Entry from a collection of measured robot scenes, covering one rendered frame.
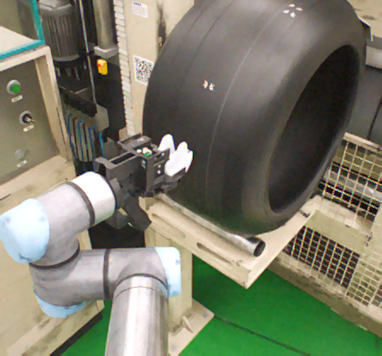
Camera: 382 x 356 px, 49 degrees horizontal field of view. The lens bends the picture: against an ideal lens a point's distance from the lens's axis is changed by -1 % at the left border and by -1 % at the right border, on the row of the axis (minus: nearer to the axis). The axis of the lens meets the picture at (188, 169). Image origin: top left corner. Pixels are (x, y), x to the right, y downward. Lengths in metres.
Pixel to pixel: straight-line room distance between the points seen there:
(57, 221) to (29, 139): 0.76
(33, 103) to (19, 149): 0.14
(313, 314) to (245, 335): 0.33
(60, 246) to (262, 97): 0.41
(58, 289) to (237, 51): 0.49
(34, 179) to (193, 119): 0.68
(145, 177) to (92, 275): 0.17
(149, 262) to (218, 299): 1.46
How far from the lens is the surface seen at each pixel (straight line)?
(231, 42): 0.79
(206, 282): 2.12
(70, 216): 0.59
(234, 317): 2.02
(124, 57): 1.19
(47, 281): 0.64
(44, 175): 1.35
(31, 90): 1.27
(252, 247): 1.06
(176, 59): 0.83
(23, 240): 0.57
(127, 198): 0.67
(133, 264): 0.62
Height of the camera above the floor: 1.70
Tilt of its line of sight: 39 degrees down
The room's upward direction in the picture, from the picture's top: straight up
